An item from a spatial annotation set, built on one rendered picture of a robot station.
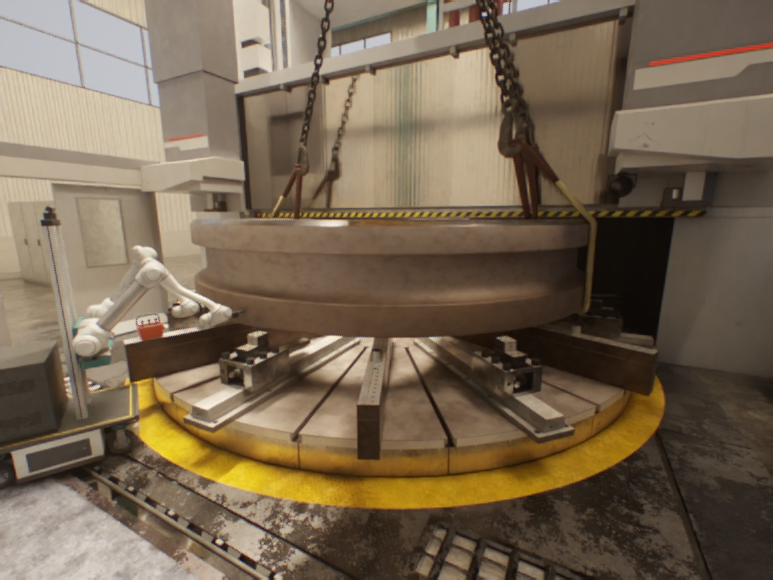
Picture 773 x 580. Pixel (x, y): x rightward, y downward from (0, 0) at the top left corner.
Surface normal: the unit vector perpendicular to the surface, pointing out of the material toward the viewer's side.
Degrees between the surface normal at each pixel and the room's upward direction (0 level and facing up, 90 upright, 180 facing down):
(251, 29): 90
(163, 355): 90
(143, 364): 90
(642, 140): 90
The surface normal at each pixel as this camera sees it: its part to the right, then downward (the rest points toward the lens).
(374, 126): -0.44, 0.18
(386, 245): -0.02, 0.19
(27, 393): 0.57, 0.16
